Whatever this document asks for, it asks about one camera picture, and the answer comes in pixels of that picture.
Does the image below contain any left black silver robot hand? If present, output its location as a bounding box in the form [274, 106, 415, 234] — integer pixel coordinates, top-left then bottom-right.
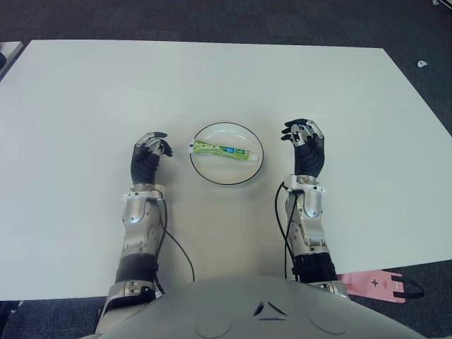
[129, 131, 175, 186]

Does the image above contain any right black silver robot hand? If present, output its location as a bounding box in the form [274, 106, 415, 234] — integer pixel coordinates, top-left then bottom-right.
[280, 118, 326, 178]

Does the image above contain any green toothpaste tube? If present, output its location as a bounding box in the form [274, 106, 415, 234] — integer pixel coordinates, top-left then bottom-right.
[186, 138, 259, 163]

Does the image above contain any white plate with black rim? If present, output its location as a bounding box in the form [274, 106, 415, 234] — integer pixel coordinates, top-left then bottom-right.
[189, 121, 267, 186]

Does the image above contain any pink tag on floor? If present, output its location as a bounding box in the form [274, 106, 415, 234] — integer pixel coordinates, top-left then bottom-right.
[337, 269, 425, 305]

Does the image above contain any grey robot torso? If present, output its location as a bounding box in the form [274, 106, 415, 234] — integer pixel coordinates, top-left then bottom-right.
[79, 274, 452, 339]

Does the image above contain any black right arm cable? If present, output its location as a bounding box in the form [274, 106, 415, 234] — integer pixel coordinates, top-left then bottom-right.
[274, 181, 302, 282]

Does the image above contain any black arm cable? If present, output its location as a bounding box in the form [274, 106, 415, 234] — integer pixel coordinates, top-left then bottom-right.
[147, 196, 196, 295]
[274, 181, 302, 282]

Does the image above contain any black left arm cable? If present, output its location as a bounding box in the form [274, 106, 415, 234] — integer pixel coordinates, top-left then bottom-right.
[147, 196, 196, 295]

